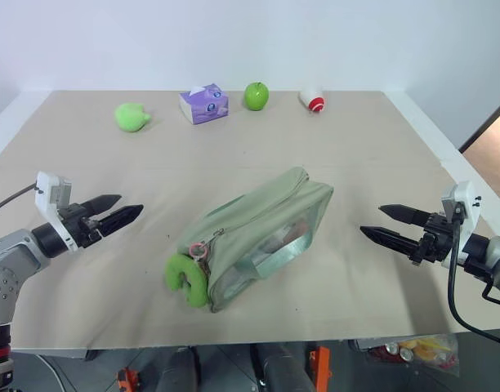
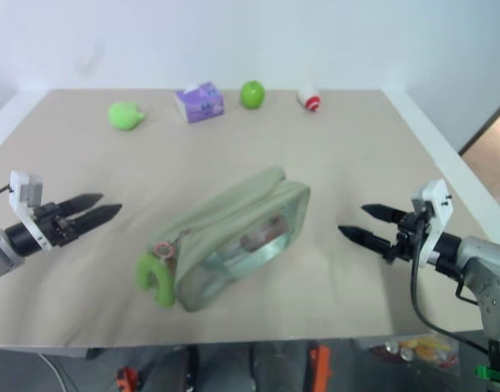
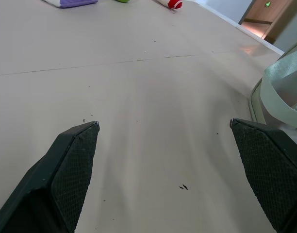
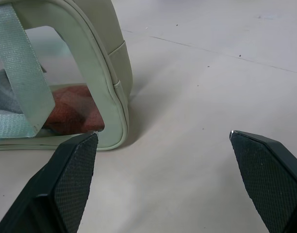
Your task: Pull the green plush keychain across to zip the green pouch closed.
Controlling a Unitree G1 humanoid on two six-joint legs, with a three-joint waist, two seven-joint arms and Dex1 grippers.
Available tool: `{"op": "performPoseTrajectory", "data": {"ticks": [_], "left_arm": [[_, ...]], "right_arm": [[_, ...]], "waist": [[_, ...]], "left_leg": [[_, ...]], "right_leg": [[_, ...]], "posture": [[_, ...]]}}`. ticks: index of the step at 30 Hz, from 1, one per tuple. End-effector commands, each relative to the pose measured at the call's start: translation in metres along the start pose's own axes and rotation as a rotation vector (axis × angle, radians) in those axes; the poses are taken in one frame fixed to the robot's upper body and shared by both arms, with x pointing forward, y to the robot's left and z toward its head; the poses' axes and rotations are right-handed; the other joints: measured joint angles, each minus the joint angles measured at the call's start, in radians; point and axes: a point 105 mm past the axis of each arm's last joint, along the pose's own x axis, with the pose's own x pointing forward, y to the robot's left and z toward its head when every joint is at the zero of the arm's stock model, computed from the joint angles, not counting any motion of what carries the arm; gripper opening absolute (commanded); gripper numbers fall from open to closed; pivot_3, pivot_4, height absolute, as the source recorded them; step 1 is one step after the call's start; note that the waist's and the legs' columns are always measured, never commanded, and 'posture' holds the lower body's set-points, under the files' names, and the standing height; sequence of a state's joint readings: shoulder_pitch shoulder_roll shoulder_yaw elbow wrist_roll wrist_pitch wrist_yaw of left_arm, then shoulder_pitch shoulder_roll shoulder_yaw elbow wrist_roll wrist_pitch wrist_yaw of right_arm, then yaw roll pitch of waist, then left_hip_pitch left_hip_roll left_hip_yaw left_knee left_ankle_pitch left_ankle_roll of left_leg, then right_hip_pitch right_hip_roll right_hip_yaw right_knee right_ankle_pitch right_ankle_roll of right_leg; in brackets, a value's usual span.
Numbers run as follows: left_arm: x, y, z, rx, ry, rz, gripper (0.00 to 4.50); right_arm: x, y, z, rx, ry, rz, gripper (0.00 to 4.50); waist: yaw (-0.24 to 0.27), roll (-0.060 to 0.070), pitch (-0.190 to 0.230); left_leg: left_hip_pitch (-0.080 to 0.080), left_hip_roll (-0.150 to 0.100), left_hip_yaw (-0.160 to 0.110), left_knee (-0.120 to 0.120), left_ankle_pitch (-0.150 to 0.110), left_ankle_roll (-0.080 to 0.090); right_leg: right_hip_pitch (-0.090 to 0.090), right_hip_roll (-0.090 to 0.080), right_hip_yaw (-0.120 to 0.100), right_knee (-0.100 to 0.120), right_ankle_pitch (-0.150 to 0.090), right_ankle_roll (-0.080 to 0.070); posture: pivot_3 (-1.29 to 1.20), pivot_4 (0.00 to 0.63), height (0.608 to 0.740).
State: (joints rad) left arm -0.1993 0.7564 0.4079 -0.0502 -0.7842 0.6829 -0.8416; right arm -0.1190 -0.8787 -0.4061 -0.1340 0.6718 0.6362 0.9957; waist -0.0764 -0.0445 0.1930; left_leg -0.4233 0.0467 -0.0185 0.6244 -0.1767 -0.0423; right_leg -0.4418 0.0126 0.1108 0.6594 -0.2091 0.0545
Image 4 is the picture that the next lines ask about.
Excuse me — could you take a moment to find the red cloth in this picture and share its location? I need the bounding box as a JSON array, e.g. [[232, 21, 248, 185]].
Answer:
[[43, 84, 105, 135]]

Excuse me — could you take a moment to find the green transparent pouch bag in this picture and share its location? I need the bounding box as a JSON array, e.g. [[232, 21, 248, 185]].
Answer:
[[0, 0, 134, 152]]

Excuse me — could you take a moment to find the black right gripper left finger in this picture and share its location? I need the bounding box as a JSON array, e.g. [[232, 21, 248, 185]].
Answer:
[[0, 132, 99, 233]]

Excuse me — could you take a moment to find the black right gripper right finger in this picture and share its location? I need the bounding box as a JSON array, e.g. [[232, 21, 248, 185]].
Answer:
[[229, 130, 297, 233]]

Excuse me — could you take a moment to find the blue-grey cloth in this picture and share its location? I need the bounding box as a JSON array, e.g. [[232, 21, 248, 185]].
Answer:
[[0, 68, 25, 115]]

